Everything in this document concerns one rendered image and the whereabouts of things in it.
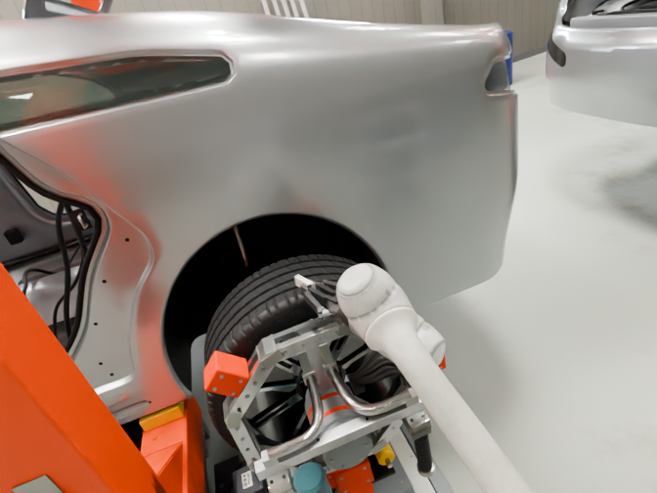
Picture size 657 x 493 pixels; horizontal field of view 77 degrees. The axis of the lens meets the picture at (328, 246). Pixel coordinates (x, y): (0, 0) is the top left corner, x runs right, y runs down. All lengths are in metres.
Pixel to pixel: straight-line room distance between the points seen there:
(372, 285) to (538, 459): 1.57
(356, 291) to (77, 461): 0.61
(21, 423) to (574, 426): 2.02
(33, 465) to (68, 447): 0.07
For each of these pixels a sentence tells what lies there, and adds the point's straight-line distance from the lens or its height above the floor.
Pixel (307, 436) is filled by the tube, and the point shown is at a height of 1.01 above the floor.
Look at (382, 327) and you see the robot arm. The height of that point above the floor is 1.33.
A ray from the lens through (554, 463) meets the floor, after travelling 2.15.
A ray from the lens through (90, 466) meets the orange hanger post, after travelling 1.00.
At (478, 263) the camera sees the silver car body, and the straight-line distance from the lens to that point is 1.68.
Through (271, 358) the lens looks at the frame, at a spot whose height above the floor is 1.10.
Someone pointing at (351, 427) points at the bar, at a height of 0.98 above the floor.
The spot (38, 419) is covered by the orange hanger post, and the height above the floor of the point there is 1.31.
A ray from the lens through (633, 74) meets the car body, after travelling 3.08.
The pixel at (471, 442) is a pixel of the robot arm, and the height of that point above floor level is 1.21.
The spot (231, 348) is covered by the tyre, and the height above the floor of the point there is 1.10.
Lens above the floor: 1.81
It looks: 30 degrees down
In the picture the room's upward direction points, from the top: 14 degrees counter-clockwise
